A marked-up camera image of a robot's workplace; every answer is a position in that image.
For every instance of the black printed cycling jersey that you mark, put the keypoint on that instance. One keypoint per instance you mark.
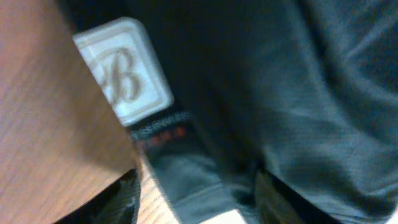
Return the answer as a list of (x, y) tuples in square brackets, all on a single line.
[(284, 109)]

